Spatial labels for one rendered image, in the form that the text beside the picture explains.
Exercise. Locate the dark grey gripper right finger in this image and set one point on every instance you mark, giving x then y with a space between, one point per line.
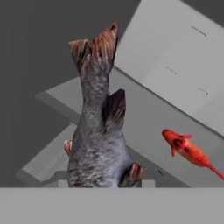
157 178

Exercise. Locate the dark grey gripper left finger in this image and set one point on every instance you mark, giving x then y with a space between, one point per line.
59 178

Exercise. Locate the grey fish with brown fins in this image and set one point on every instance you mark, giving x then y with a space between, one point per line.
97 145

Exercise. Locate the orange red fish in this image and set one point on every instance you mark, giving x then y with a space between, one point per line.
186 148

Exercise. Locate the light grey cupboard run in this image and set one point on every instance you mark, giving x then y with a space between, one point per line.
175 58

